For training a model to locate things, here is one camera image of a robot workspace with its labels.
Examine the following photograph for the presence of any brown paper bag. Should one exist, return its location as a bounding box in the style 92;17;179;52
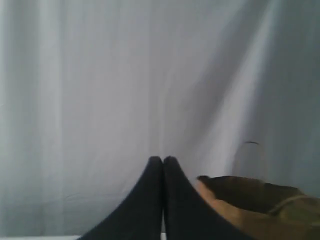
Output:
196;175;320;240

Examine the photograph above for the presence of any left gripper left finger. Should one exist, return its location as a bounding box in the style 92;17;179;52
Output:
82;156;163;240

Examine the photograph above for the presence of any white backdrop curtain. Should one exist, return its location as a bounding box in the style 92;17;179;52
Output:
0;0;320;238

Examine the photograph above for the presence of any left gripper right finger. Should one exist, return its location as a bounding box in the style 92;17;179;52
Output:
163;156;252;240

